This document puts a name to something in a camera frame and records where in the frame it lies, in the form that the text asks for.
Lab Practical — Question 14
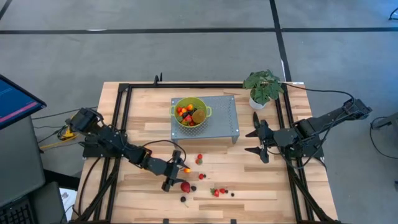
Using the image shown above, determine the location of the black aluminium table frame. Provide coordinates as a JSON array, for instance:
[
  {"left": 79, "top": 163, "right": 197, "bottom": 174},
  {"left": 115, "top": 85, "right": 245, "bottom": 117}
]
[{"left": 70, "top": 81, "right": 343, "bottom": 224}]

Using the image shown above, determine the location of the monitor with blue screen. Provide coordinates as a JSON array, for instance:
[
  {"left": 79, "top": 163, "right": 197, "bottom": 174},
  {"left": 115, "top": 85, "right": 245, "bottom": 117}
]
[{"left": 0, "top": 73, "right": 47, "bottom": 131}]

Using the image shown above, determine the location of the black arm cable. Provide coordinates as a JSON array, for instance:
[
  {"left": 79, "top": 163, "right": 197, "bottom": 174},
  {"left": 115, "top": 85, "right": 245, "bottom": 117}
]
[
  {"left": 141, "top": 139, "right": 187, "bottom": 164},
  {"left": 267, "top": 81, "right": 356, "bottom": 170}
]

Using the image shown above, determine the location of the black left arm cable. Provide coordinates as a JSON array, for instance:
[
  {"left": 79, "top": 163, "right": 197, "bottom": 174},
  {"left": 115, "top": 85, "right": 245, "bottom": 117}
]
[{"left": 141, "top": 139, "right": 187, "bottom": 164}]

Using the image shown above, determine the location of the grey perforated metal shelf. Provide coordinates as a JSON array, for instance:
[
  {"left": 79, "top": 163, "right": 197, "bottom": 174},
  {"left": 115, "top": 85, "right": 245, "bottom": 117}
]
[{"left": 170, "top": 95, "right": 240, "bottom": 144}]

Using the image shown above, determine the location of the green plant in white pot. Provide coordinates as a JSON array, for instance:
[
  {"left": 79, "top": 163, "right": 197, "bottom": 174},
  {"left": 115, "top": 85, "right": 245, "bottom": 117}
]
[{"left": 242, "top": 69, "right": 285, "bottom": 110}]

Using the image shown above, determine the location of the white paper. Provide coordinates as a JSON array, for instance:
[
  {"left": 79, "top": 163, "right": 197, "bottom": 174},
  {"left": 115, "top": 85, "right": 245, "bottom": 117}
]
[{"left": 58, "top": 187, "right": 78, "bottom": 222}]

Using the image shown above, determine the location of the yellow cable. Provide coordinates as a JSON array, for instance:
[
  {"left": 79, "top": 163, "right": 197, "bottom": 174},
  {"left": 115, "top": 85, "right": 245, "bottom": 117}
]
[{"left": 39, "top": 138, "right": 78, "bottom": 151}]

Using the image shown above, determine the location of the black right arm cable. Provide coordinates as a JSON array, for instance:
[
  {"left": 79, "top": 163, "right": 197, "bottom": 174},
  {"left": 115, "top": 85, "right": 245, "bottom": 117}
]
[{"left": 267, "top": 81, "right": 356, "bottom": 170}]

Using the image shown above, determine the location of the dark grey box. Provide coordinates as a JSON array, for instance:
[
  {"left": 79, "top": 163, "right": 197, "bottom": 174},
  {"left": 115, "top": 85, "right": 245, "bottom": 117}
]
[{"left": 29, "top": 181, "right": 68, "bottom": 224}]

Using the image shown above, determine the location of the grey floor object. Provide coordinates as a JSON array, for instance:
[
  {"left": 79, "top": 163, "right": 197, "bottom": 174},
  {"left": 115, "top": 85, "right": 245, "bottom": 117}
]
[{"left": 371, "top": 111, "right": 398, "bottom": 131}]

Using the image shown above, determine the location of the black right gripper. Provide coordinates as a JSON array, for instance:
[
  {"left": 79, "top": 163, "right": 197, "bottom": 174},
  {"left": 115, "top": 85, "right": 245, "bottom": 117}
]
[{"left": 244, "top": 119, "right": 276, "bottom": 165}]

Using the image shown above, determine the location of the green colander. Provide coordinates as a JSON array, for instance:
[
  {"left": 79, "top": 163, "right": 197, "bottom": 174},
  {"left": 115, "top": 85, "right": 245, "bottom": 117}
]
[{"left": 169, "top": 96, "right": 213, "bottom": 129}]

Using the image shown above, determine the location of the black floor cable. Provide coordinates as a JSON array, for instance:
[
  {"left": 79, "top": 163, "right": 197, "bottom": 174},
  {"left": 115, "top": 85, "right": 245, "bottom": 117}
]
[{"left": 369, "top": 115, "right": 398, "bottom": 160}]

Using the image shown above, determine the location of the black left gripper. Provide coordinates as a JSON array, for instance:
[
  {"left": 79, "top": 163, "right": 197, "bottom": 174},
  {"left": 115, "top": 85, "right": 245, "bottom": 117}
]
[{"left": 160, "top": 150, "right": 192, "bottom": 193}]

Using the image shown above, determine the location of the black keyboard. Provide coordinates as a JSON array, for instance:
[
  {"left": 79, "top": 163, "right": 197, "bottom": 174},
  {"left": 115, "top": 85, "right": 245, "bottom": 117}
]
[{"left": 0, "top": 197, "right": 35, "bottom": 224}]

